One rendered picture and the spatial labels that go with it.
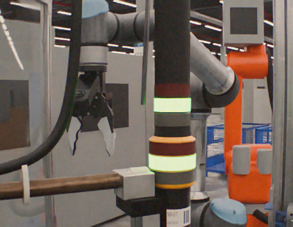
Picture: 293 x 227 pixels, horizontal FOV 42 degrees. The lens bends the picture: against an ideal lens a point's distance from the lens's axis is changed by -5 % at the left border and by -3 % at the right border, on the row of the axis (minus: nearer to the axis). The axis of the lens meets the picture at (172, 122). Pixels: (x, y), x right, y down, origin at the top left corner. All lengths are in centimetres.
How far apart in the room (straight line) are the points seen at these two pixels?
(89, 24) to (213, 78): 38
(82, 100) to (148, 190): 51
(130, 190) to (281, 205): 109
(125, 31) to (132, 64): 415
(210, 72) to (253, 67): 340
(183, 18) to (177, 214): 18
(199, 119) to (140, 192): 93
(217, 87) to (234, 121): 342
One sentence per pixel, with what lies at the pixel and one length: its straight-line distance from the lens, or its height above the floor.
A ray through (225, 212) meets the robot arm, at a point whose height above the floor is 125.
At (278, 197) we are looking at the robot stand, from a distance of 138.
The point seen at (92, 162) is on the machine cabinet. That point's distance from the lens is 462.
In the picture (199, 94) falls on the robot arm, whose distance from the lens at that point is 122.
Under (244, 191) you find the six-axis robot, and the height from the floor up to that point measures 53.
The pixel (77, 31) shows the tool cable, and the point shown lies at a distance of 33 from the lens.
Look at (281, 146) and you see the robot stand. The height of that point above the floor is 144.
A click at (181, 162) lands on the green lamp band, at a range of 35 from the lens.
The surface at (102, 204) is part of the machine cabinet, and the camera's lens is 483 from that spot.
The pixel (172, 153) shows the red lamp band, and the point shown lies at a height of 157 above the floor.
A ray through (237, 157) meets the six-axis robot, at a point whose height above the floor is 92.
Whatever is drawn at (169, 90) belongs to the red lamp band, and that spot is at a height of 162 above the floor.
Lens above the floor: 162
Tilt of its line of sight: 4 degrees down
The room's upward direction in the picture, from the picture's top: straight up
